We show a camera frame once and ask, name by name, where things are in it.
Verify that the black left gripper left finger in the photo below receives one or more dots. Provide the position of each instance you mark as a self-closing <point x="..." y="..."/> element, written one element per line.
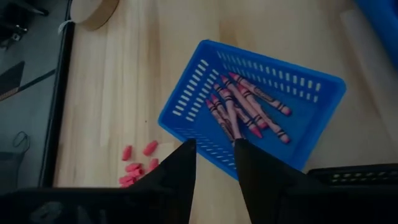
<point x="180" y="174"/>

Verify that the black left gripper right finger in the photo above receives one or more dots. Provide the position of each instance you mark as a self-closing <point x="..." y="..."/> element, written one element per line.
<point x="264" y="186"/>

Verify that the blue plastic slotted basket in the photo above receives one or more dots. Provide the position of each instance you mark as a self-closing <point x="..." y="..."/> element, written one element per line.
<point x="382" y="25"/>
<point x="311" y="130"/>

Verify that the small pink capsule piece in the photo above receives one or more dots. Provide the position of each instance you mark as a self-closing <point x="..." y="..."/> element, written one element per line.
<point x="127" y="185"/>
<point x="126" y="179"/>
<point x="150" y="148"/>
<point x="137" y="173"/>
<point x="133" y="167"/>
<point x="153" y="164"/>
<point x="127" y="153"/>

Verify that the black plastic slotted basket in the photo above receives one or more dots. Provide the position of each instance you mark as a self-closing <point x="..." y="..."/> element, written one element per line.
<point x="357" y="174"/>

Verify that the round wooden lamp base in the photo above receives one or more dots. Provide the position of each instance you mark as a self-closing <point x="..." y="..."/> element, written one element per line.
<point x="93" y="12"/>

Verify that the black aluminium table frame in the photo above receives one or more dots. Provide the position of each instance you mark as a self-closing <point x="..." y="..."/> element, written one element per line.
<point x="57" y="102"/>

